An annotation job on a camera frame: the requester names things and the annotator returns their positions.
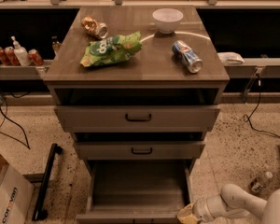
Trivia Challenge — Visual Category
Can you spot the grey bottom drawer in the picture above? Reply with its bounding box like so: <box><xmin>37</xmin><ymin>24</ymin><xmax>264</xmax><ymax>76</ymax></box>
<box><xmin>76</xmin><ymin>160</ymin><xmax>190</xmax><ymax>224</ymax></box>

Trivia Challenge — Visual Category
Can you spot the grey drawer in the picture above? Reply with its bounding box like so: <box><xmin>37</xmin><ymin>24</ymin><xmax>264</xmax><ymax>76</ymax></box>
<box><xmin>74</xmin><ymin>141</ymin><xmax>205</xmax><ymax>160</ymax></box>
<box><xmin>76</xmin><ymin>160</ymin><xmax>190</xmax><ymax>224</ymax></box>
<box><xmin>55</xmin><ymin>105</ymin><xmax>220</xmax><ymax>133</ymax></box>

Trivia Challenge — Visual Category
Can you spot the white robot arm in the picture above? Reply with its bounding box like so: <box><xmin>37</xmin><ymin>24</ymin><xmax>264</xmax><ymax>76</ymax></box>
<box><xmin>176</xmin><ymin>184</ymin><xmax>280</xmax><ymax>224</ymax></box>

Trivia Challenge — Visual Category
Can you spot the grey middle drawer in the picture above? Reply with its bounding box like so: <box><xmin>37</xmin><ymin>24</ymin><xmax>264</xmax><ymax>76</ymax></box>
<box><xmin>74</xmin><ymin>141</ymin><xmax>205</xmax><ymax>160</ymax></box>

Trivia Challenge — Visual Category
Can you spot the grey wooden drawer cabinet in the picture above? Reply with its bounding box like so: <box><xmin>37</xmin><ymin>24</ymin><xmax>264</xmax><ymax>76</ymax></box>
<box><xmin>42</xmin><ymin>5</ymin><xmax>231</xmax><ymax>175</ymax></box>

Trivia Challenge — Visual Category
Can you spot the grey top drawer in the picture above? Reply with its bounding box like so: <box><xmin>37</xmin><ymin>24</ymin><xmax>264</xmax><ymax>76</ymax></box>
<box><xmin>55</xmin><ymin>105</ymin><xmax>220</xmax><ymax>133</ymax></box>

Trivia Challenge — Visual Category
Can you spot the plastic bottle on floor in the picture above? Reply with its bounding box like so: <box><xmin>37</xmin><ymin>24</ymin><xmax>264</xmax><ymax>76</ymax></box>
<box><xmin>249</xmin><ymin>171</ymin><xmax>273</xmax><ymax>194</ymax></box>

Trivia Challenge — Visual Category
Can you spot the black metal bar stand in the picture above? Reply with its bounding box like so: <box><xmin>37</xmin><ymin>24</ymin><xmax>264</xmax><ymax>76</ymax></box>
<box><xmin>32</xmin><ymin>143</ymin><xmax>63</xmax><ymax>221</ymax></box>

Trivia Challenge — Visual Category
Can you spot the blue soda can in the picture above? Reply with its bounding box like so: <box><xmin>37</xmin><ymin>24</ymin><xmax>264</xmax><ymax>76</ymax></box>
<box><xmin>172</xmin><ymin>40</ymin><xmax>203</xmax><ymax>74</ymax></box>

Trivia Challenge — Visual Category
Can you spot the white folded cloth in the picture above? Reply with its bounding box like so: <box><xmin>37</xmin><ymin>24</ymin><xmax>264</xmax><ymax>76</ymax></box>
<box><xmin>217</xmin><ymin>52</ymin><xmax>245</xmax><ymax>64</ymax></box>

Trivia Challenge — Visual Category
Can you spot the white cardboard box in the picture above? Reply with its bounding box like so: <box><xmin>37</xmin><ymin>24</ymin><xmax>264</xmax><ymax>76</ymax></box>
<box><xmin>0</xmin><ymin>154</ymin><xmax>34</xmax><ymax>224</ymax></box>

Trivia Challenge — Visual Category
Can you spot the green chip bag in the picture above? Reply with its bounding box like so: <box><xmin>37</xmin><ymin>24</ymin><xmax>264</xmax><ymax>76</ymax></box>
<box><xmin>80</xmin><ymin>32</ymin><xmax>142</xmax><ymax>67</ymax></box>

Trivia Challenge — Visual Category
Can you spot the white bowl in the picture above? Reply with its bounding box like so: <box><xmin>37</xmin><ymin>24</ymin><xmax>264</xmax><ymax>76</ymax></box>
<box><xmin>152</xmin><ymin>8</ymin><xmax>184</xmax><ymax>34</ymax></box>

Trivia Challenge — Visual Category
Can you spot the gold crushed can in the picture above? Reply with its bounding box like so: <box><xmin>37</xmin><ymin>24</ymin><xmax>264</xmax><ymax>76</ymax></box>
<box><xmin>81</xmin><ymin>16</ymin><xmax>109</xmax><ymax>40</ymax></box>

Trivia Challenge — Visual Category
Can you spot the small dark glass bottle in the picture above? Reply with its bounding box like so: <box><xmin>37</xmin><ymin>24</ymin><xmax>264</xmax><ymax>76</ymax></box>
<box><xmin>51</xmin><ymin>36</ymin><xmax>61</xmax><ymax>54</ymax></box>

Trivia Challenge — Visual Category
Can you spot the red can right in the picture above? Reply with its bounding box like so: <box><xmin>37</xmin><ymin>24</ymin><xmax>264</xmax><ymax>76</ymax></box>
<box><xmin>28</xmin><ymin>49</ymin><xmax>44</xmax><ymax>66</ymax></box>

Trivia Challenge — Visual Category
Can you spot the red can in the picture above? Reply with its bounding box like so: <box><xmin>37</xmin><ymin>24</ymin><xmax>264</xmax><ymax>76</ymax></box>
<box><xmin>5</xmin><ymin>47</ymin><xmax>20</xmax><ymax>66</ymax></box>
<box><xmin>0</xmin><ymin>47</ymin><xmax>10</xmax><ymax>65</ymax></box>
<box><xmin>28</xmin><ymin>49</ymin><xmax>44</xmax><ymax>66</ymax></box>

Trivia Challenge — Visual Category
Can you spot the white pump bottle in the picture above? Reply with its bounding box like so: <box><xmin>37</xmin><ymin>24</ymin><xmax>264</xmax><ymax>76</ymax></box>
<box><xmin>11</xmin><ymin>36</ymin><xmax>31</xmax><ymax>66</ymax></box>

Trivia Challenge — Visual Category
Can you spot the red can far left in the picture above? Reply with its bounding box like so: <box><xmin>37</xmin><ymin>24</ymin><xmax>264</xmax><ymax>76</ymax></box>
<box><xmin>0</xmin><ymin>47</ymin><xmax>10</xmax><ymax>65</ymax></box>

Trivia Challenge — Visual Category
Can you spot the black cable right floor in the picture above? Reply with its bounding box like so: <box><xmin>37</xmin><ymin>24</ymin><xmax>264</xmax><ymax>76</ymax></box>
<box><xmin>242</xmin><ymin>73</ymin><xmax>280</xmax><ymax>141</ymax></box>

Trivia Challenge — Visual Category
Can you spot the black cable floor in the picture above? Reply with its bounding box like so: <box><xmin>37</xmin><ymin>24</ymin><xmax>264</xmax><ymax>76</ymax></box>
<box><xmin>0</xmin><ymin>81</ymin><xmax>32</xmax><ymax>150</ymax></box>
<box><xmin>242</xmin><ymin>73</ymin><xmax>280</xmax><ymax>141</ymax></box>

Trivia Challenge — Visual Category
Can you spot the black cable left floor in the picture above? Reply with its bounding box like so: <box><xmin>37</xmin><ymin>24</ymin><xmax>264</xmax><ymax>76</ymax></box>
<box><xmin>0</xmin><ymin>81</ymin><xmax>32</xmax><ymax>150</ymax></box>

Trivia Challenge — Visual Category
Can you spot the grey metal shelf rail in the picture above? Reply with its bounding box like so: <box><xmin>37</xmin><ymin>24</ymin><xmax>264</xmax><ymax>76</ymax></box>
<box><xmin>0</xmin><ymin>60</ymin><xmax>51</xmax><ymax>80</ymax></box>

